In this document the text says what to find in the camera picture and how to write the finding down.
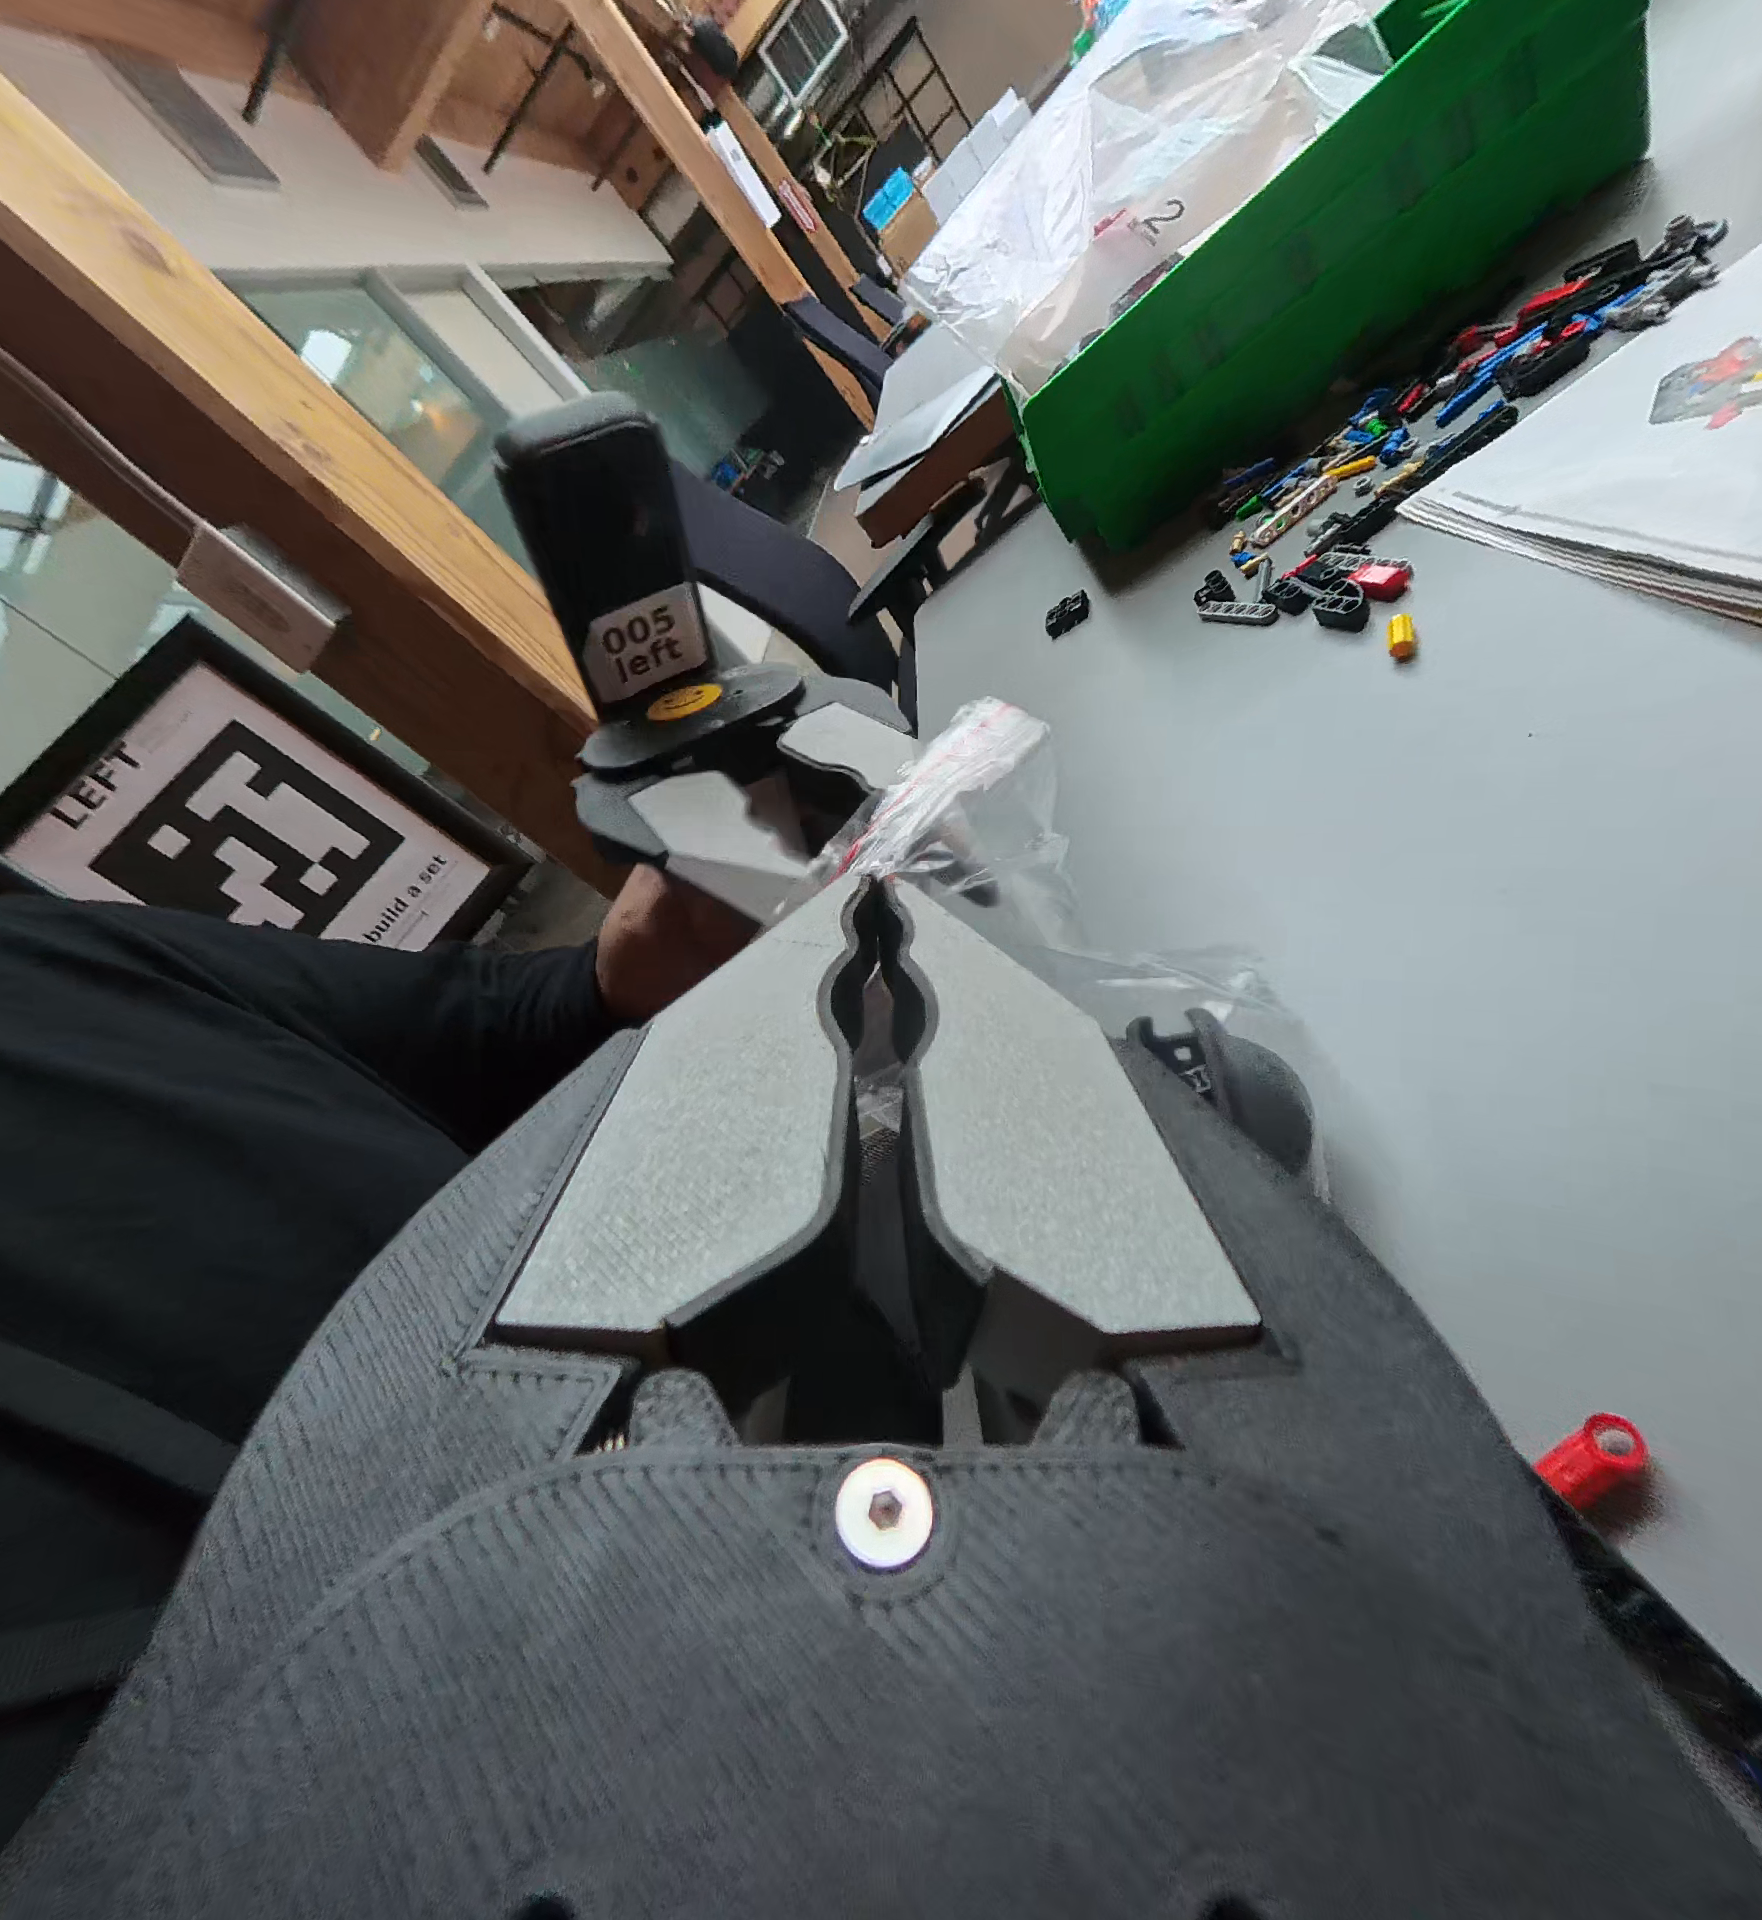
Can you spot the framed marker sign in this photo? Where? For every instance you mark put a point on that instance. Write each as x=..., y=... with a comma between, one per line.
x=252, y=812

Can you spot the clear zip plastic bag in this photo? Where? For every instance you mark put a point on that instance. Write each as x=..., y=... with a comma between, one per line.
x=1002, y=812

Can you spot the crumpled clear plastic bags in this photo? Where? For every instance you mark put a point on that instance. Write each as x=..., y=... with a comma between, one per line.
x=1119, y=152

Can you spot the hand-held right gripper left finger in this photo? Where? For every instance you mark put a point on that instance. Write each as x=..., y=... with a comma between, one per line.
x=669, y=1167

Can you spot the person's left hand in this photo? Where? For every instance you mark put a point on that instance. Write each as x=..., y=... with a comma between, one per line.
x=661, y=943

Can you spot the pile of loose lego pieces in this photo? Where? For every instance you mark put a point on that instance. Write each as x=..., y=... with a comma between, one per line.
x=1466, y=393

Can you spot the person's left forearm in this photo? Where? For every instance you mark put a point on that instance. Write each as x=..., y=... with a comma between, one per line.
x=296, y=1003

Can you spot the black rubber tyre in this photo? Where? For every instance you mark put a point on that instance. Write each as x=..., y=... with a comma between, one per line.
x=1239, y=1093

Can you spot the yellow lego piece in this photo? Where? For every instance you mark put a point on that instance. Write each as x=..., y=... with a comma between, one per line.
x=1403, y=638

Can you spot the white junction box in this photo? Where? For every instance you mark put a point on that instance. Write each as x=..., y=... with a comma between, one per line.
x=259, y=591

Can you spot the green plastic bin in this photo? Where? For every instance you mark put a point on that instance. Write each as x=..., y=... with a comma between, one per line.
x=1347, y=301

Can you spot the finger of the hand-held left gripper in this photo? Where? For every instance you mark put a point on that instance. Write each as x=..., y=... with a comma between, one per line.
x=845, y=735
x=716, y=840

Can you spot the black office chair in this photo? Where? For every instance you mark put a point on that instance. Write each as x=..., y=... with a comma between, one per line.
x=775, y=569

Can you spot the white instruction booklet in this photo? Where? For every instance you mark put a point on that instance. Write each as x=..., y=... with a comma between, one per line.
x=1661, y=465

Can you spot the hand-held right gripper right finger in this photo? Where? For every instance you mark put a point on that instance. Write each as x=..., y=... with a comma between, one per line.
x=1090, y=1187

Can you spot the person's torso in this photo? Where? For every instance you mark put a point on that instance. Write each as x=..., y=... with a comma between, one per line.
x=100, y=1320

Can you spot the lego engine frame assembly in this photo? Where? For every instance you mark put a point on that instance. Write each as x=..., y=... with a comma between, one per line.
x=1594, y=1466

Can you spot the small black lego piece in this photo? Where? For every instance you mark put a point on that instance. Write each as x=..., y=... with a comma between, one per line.
x=1070, y=611

